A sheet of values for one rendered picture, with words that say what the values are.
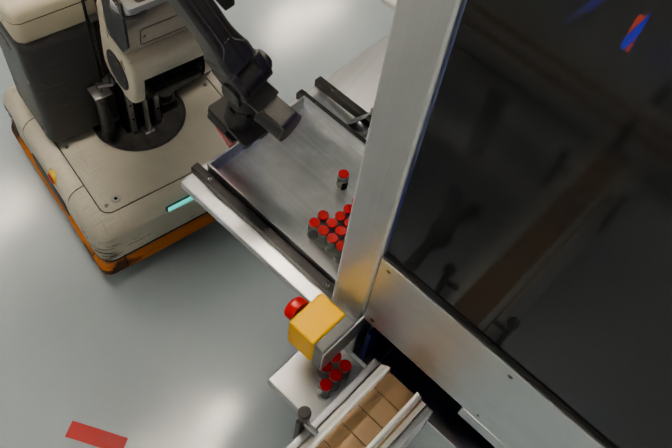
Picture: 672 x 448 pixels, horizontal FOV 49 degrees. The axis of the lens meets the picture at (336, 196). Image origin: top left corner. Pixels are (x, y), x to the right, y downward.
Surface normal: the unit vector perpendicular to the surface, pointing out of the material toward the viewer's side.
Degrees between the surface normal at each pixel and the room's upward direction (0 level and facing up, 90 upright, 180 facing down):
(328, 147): 0
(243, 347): 0
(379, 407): 0
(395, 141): 90
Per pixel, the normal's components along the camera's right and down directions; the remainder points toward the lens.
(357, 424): 0.10, -0.56
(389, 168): -0.69, 0.56
